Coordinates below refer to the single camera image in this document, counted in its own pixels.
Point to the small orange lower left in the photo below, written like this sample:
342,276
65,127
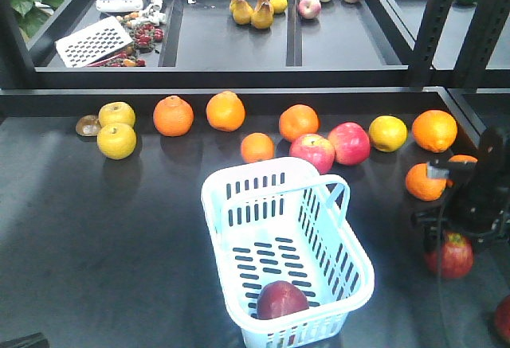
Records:
421,186

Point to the brown pear middle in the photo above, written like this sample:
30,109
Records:
262,16

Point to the yellow apple front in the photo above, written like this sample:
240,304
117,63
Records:
116,140

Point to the knobbed orange leftmost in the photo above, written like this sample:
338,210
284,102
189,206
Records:
173,116

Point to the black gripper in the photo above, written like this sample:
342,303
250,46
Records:
482,226

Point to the yellow apple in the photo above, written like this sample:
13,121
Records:
116,140
116,112

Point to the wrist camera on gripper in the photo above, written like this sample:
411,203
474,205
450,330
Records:
457,172

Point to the small orange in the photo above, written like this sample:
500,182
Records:
462,158
421,186
257,147

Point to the white perforated grater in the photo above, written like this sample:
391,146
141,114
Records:
93,42

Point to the large orange far right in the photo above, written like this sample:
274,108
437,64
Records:
434,130

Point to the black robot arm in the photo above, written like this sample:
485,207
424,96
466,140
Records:
477,204

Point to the light blue plastic basket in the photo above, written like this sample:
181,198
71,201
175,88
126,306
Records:
280,219

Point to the yellow apple back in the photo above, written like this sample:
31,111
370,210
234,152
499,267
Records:
116,112

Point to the small orange centre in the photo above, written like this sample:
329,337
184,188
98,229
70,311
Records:
257,147

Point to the pink red apple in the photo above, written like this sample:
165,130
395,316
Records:
315,149
351,143

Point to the black upper tray shelf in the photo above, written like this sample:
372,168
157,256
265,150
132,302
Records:
368,43

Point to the yellow round citrus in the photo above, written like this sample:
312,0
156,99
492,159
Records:
387,133

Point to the pink red apple left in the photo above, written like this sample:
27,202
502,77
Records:
315,149

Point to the black wooden display stand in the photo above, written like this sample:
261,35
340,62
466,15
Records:
113,235

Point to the dark red apple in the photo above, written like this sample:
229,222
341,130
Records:
501,319
455,258
280,298

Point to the brown pear left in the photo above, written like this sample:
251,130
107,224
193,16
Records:
241,11

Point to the white electronic scale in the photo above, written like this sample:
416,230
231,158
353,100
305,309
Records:
119,6

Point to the orange behind apples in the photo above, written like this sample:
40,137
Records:
298,120

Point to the pink red apple right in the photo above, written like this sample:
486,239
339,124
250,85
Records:
351,143

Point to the small orange lower right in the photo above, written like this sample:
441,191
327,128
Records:
462,158

